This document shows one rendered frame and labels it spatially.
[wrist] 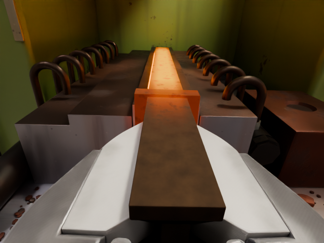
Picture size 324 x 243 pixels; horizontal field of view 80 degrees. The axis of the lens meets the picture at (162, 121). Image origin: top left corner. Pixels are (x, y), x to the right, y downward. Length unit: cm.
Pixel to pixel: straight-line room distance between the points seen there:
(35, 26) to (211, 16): 45
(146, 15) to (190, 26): 13
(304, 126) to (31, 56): 34
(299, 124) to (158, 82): 13
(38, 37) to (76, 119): 21
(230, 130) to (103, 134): 11
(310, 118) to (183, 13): 47
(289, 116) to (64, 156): 22
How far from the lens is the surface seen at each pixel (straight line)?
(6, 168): 21
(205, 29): 64
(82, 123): 17
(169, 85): 18
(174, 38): 63
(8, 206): 22
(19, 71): 35
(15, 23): 33
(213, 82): 23
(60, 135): 19
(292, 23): 45
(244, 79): 18
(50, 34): 39
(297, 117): 23
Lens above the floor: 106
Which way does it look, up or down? 27 degrees down
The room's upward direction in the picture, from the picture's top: 2 degrees clockwise
